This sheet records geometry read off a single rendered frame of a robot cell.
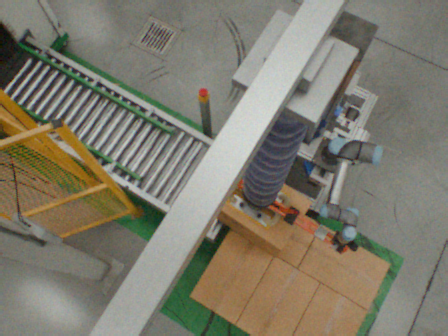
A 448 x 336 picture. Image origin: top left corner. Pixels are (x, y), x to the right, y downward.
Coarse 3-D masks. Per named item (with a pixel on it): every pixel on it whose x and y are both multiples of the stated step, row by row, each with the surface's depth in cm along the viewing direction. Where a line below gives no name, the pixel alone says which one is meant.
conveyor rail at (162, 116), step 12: (36, 48) 416; (48, 48) 410; (60, 60) 407; (84, 72) 403; (108, 84) 399; (132, 96) 396; (144, 108) 395; (156, 108) 393; (168, 120) 389; (192, 132) 386; (204, 144) 391
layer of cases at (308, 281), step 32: (224, 256) 362; (256, 256) 362; (288, 256) 362; (320, 256) 361; (352, 256) 361; (224, 288) 355; (256, 288) 355; (288, 288) 355; (320, 288) 355; (352, 288) 354; (256, 320) 348; (288, 320) 348; (320, 320) 348; (352, 320) 348
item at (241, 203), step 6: (234, 192) 320; (240, 198) 318; (228, 204) 318; (234, 204) 317; (240, 204) 314; (246, 204) 317; (240, 210) 316; (258, 210) 316; (246, 216) 315; (258, 216) 312; (264, 216) 315; (270, 216) 315; (258, 222) 314; (264, 228) 313
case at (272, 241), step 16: (240, 192) 322; (288, 192) 322; (224, 208) 319; (304, 208) 318; (240, 224) 319; (256, 224) 315; (288, 224) 315; (256, 240) 334; (272, 240) 312; (272, 256) 348
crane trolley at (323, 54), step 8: (288, 24) 143; (280, 32) 142; (328, 40) 141; (272, 48) 140; (320, 48) 140; (328, 48) 140; (320, 56) 139; (328, 56) 144; (312, 64) 139; (320, 64) 139; (312, 72) 138; (304, 80) 138; (312, 80) 138; (304, 88) 142
